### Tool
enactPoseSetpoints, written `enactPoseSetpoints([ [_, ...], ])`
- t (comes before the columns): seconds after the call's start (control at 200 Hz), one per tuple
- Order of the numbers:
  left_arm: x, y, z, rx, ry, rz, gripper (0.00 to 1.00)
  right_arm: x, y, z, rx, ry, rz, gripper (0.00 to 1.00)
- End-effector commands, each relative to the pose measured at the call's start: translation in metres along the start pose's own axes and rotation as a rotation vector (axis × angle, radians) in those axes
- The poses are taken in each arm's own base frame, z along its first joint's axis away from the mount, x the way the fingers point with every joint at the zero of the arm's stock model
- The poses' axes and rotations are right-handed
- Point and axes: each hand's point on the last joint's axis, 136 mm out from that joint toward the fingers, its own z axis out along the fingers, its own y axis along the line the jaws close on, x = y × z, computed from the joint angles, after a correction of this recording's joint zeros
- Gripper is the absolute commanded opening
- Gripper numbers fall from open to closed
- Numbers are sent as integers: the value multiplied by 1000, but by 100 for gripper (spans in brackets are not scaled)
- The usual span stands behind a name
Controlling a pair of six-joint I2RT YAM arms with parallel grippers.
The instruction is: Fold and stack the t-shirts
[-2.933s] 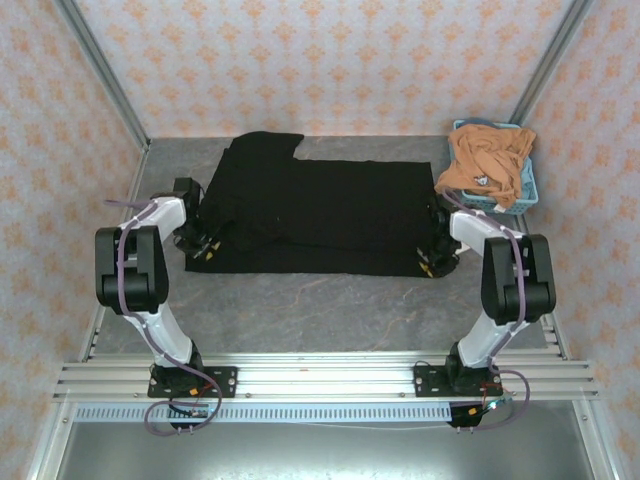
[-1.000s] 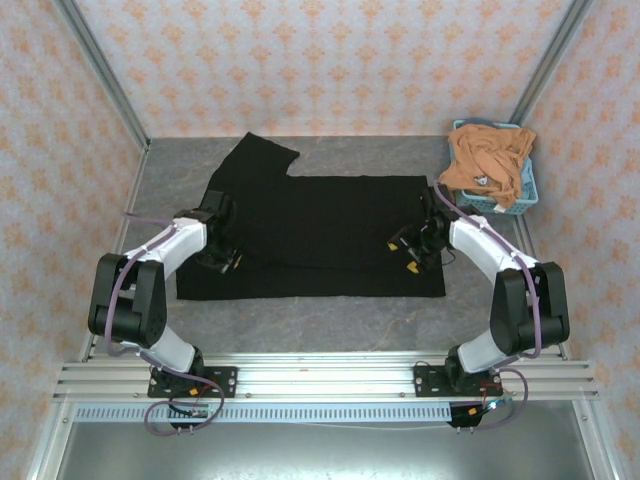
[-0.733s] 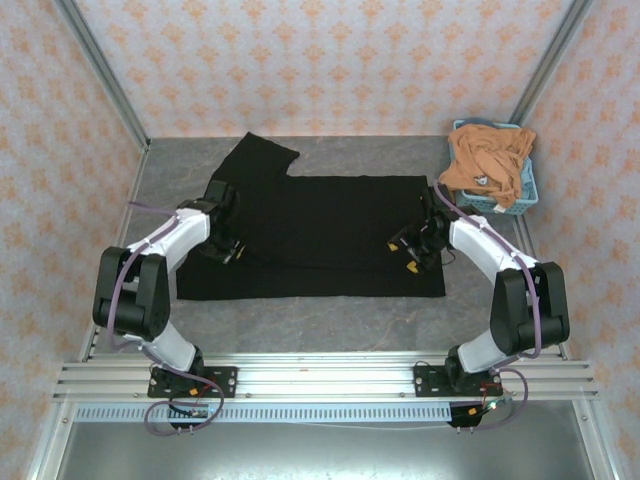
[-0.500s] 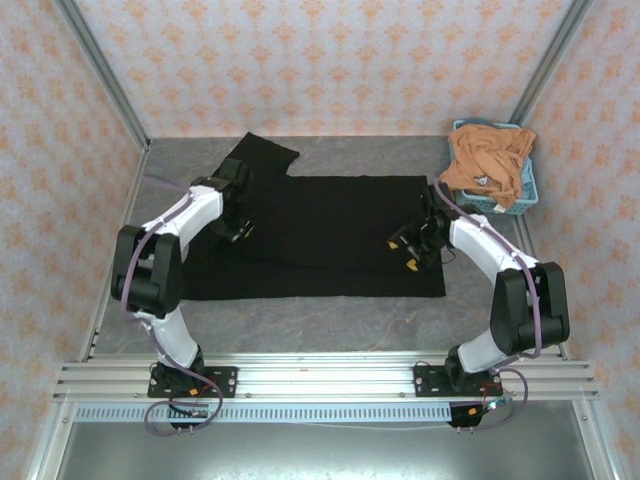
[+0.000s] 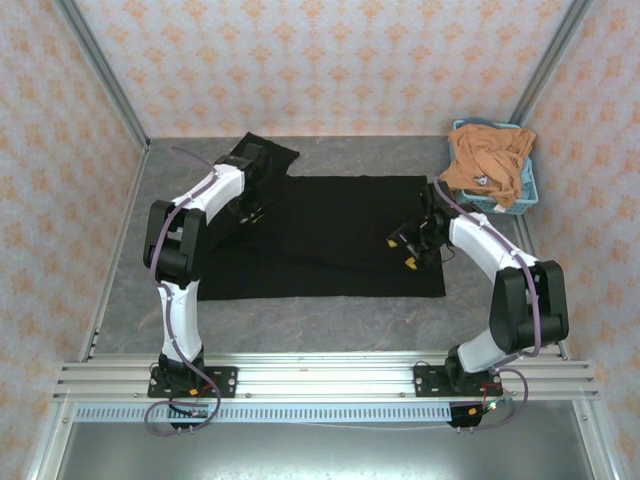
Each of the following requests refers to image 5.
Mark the aluminium corner post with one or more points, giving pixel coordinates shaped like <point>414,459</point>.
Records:
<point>105,75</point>
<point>552,60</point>

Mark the aluminium mounting rail beam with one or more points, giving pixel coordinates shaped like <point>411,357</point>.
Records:
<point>325,377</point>

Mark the black t-shirt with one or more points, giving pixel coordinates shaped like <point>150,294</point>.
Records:
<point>325,240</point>

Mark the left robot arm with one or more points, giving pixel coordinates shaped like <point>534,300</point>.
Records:
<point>180,310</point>

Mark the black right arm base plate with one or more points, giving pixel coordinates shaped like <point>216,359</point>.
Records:
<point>427,382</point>

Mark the small circuit board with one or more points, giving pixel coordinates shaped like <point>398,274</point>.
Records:
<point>200,412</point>
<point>492,405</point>

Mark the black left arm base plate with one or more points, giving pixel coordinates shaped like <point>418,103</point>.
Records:
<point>225,382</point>

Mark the blue plastic basket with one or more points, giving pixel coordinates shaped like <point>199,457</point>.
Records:
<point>527,197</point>

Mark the grey metal sheet panel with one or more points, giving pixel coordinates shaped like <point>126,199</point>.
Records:
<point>325,452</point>

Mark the orange-brown t-shirt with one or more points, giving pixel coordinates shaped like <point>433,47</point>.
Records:
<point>487,160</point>

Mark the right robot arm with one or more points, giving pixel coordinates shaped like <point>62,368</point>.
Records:
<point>525,300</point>

